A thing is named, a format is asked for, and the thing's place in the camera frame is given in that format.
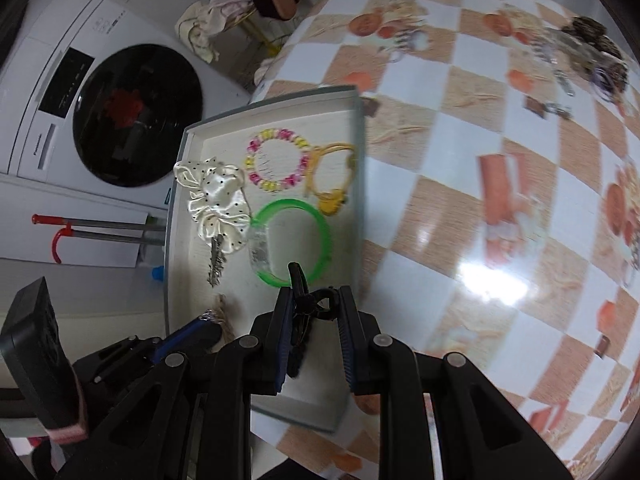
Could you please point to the green plastic bangle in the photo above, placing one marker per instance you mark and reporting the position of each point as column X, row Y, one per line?
column 285, row 204

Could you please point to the white washing machine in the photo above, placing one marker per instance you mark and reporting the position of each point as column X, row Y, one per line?
column 50, row 60

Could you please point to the blue cap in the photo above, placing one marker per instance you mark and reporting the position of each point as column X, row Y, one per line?
column 158, row 273

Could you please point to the cream dotted satin scrunchie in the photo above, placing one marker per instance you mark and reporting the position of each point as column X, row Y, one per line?
column 215, row 195

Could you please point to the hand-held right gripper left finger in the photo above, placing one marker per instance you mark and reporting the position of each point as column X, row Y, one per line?
column 282, row 340

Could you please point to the silver metal watch band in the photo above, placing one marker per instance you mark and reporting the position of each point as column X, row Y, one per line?
column 560, row 77

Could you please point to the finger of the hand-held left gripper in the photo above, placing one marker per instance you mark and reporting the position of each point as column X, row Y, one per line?
column 190, row 332
column 120, row 355

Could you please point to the grey tray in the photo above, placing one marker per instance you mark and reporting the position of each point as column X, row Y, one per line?
column 225, row 130

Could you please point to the clear plastic hair clip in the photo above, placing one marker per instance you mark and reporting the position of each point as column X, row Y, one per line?
column 260, row 255

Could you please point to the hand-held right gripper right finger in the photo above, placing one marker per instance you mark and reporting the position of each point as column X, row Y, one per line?
column 347, row 340

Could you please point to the black hair claw clip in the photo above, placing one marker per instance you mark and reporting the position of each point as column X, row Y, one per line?
column 300, row 305

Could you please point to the rhinestone studded hair clip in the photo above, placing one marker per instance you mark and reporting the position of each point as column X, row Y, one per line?
column 216, row 265

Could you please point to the cream crumpled cloth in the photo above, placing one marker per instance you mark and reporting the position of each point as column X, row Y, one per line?
column 215, row 15

